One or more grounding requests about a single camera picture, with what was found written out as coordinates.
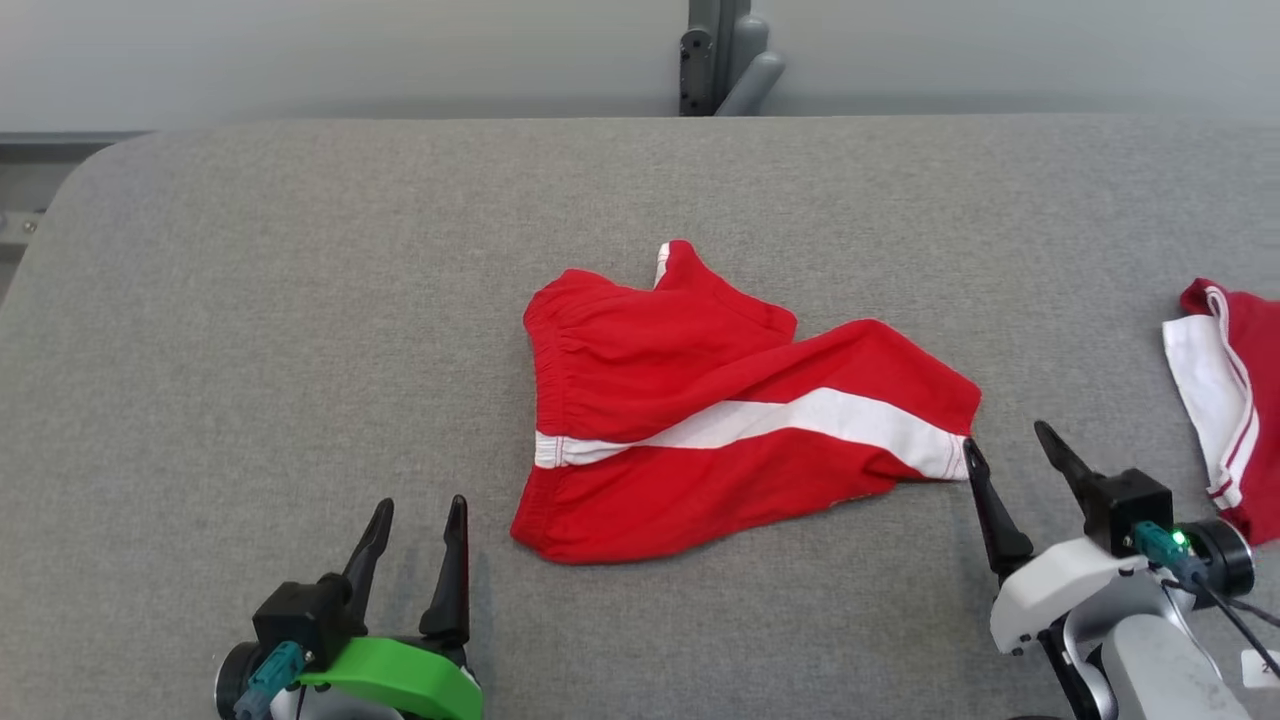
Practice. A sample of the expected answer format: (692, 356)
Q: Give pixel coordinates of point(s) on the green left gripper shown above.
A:
(400, 670)

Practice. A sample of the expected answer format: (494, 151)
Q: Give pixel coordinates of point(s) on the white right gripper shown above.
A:
(1060, 585)

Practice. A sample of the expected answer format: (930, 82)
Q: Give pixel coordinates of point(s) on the red numbered basketball jersey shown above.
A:
(1255, 400)

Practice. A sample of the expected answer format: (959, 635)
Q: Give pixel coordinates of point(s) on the red shorts with white stripe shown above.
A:
(680, 350)

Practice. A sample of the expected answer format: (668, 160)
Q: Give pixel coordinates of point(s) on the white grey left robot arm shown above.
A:
(330, 708)

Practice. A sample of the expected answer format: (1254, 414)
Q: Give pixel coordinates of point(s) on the grey fabric sofa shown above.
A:
(300, 350)

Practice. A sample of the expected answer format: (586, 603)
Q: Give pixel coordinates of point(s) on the dark grey hinge plate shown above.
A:
(697, 75)

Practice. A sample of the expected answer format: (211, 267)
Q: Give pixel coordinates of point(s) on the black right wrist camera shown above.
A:
(1135, 505)

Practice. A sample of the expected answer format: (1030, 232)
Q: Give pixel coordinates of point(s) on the teal right camera connector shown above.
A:
(1160, 548)

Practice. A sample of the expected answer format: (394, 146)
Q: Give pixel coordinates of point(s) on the teal camera connector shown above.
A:
(1160, 548)
(270, 675)

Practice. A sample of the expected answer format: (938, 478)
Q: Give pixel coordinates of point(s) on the teal left camera connector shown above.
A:
(270, 675)

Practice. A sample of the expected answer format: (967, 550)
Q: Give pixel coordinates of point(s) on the grey rounded tube bracket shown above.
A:
(755, 80)

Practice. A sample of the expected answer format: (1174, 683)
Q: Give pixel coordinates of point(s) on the grey wall baseboard rail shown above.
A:
(60, 148)

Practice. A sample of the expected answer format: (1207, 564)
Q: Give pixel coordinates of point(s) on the grey metal partition post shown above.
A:
(720, 30)

